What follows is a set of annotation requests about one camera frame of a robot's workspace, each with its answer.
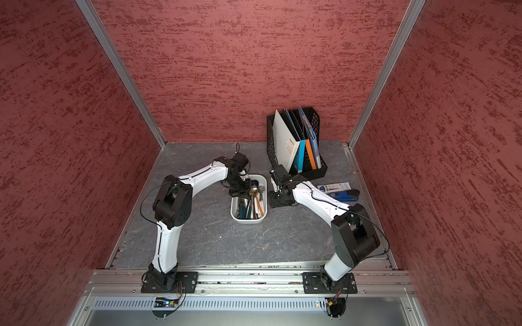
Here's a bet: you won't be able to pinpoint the teal folder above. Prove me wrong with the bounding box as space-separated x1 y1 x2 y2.
285 109 307 173

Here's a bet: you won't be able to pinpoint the white rectangular storage box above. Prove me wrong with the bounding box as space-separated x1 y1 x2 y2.
230 175 269 224

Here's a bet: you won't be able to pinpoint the orange folder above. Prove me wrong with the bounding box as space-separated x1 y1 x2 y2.
305 139 317 170

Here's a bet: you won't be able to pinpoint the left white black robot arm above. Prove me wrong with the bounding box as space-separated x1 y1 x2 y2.
152 153 250 274

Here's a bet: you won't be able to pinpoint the white folder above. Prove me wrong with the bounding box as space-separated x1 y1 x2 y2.
273 111 300 172

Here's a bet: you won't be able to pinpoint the blue white flat box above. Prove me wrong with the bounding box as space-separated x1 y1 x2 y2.
316 182 352 193

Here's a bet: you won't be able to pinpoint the left aluminium corner post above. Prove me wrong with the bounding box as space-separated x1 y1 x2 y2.
76 0 167 149

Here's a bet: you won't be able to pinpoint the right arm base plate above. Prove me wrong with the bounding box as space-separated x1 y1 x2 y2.
302 272 358 295

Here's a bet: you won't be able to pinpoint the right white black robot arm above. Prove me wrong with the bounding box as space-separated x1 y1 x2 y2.
269 179 381 282

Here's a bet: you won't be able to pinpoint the orange spoon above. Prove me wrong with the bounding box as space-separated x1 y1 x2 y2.
255 194 264 220

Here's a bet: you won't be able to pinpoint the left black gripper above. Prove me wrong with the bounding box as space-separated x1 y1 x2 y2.
226 173 251 198

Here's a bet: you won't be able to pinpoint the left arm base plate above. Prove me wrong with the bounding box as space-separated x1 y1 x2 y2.
141 270 199 295

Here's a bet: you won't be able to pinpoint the blue folder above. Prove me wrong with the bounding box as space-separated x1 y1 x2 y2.
299 106 322 169

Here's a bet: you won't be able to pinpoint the right aluminium corner post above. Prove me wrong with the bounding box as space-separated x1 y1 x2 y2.
347 0 425 152

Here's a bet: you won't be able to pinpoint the aluminium front rail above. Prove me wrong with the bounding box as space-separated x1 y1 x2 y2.
84 266 417 297

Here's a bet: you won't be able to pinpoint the aluminium corner post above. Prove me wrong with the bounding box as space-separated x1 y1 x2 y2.
76 0 167 149
347 0 425 152

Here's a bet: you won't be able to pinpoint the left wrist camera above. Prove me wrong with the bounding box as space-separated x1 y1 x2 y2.
232 152 250 173

